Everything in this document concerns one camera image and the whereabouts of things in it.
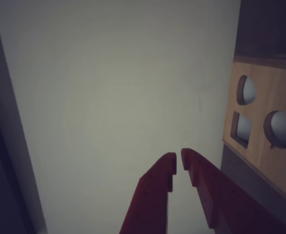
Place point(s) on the wooden shape sorter box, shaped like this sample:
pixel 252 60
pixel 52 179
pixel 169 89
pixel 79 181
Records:
pixel 262 97

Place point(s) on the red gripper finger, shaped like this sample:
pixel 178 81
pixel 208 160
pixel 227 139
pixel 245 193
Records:
pixel 152 195
pixel 220 195

